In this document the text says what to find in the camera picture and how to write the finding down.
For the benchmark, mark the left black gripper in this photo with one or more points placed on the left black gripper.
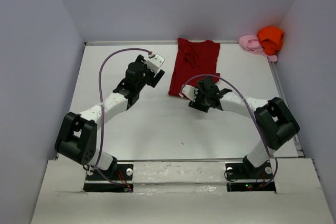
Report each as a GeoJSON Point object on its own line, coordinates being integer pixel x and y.
{"type": "Point", "coordinates": [157, 77]}

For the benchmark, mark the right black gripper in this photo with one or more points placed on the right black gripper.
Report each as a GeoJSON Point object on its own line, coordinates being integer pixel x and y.
{"type": "Point", "coordinates": [196, 104]}

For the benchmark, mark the dark red t shirt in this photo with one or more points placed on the dark red t shirt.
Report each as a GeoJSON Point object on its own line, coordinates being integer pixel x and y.
{"type": "Point", "coordinates": [192, 59]}

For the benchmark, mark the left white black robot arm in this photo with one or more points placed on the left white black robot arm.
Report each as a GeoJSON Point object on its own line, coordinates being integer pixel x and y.
{"type": "Point", "coordinates": [77, 137]}

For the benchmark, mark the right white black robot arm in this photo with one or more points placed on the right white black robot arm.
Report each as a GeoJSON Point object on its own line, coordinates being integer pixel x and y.
{"type": "Point", "coordinates": [272, 119]}

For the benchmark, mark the pink t shirt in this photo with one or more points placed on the pink t shirt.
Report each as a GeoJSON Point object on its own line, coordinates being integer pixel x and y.
{"type": "Point", "coordinates": [252, 45]}

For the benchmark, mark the orange t shirt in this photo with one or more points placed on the orange t shirt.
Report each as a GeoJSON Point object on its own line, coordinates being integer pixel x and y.
{"type": "Point", "coordinates": [271, 39]}

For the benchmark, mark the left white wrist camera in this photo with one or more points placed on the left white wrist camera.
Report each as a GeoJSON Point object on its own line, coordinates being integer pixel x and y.
{"type": "Point", "coordinates": [154, 62]}

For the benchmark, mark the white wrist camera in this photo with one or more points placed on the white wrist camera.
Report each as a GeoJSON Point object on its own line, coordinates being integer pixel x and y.
{"type": "Point", "coordinates": [189, 92]}
{"type": "Point", "coordinates": [154, 62]}

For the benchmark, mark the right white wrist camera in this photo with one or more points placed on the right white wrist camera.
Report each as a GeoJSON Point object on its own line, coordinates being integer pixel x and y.
{"type": "Point", "coordinates": [189, 92]}

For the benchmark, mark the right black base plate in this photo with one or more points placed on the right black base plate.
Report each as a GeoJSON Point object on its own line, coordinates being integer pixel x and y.
{"type": "Point", "coordinates": [238, 180]}

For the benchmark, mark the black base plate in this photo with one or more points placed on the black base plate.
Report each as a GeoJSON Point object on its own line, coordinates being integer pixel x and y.
{"type": "Point", "coordinates": [238, 180]}
{"type": "Point", "coordinates": [119, 182]}

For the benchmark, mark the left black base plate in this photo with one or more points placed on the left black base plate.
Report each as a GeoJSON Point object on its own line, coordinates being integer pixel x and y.
{"type": "Point", "coordinates": [119, 182]}

